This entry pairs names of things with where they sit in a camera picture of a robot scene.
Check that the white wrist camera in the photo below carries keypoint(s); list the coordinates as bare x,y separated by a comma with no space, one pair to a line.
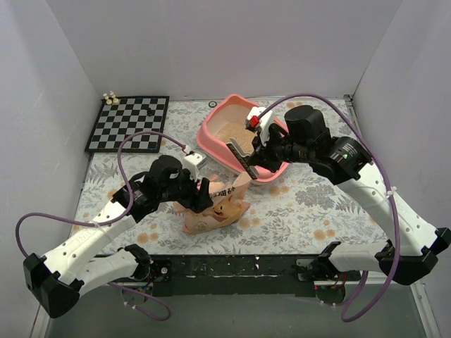
259,125
193,162

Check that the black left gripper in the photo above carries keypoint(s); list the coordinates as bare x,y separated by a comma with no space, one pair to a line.
194,193

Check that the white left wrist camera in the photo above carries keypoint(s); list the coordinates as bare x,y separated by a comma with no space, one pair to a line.
193,162

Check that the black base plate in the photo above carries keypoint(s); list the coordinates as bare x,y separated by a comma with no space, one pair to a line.
182,275

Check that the brown bag sealing clip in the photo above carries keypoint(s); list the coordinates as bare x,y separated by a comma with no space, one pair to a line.
241,158

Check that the black white chessboard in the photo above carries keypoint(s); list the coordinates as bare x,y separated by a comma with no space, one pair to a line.
115,122

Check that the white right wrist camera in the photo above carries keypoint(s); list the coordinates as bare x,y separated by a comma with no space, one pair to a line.
259,125

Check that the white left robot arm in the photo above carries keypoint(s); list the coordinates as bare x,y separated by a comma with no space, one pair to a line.
61,276

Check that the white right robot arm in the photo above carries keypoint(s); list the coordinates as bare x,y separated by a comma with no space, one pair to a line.
413,244

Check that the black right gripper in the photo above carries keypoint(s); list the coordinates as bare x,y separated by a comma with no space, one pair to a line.
267,152

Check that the beige litter in box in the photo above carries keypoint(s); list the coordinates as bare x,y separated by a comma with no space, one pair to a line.
237,131

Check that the orange cat litter bag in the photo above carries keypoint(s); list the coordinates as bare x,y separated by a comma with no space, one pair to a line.
229,206

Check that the pink cat litter box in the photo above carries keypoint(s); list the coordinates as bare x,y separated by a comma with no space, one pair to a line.
226,122

